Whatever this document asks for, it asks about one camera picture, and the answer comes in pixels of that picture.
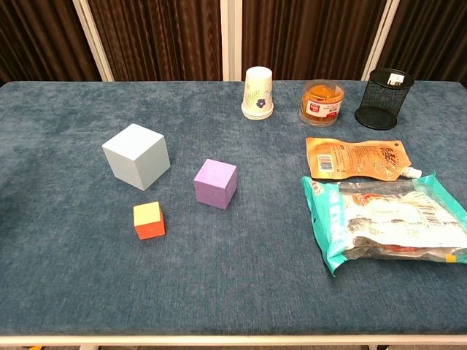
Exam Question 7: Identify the medium purple cube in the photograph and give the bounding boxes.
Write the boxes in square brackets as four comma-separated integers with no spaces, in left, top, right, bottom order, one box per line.
[193,158,238,211]

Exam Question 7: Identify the small orange yellow cube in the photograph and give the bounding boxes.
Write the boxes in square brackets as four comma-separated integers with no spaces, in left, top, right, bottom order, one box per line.
[132,201,166,241]

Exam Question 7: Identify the upside-down floral paper cup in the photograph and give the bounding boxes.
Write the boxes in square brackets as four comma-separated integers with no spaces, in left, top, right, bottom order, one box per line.
[241,66,274,121]

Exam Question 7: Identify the large light blue cube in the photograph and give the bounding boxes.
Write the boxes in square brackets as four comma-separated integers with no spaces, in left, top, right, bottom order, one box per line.
[101,122,171,192]

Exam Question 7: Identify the clear jar of rubber bands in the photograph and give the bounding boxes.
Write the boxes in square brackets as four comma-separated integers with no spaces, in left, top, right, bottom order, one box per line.
[299,79,346,128]

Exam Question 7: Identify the orange spout pouch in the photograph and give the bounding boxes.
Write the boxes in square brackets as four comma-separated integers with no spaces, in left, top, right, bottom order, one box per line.
[305,136,423,182]

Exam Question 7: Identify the teal clear snack bag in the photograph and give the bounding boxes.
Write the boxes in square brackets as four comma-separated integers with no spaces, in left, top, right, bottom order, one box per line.
[301,172,467,278]

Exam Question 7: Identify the dark brown pleated curtain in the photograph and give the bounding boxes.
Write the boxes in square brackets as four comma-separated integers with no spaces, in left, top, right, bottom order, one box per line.
[377,0,467,87]
[0,0,102,85]
[88,0,223,82]
[242,0,387,81]

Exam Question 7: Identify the black mesh pen holder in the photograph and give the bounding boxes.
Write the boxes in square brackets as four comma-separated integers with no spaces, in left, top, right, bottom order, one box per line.
[354,68,415,131]

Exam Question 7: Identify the white partition post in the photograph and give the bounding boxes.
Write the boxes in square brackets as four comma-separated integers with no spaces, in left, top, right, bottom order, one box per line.
[72,0,115,82]
[220,0,244,82]
[361,0,401,81]

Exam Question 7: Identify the white table frame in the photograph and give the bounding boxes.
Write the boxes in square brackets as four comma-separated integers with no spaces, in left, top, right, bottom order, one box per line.
[0,334,467,350]

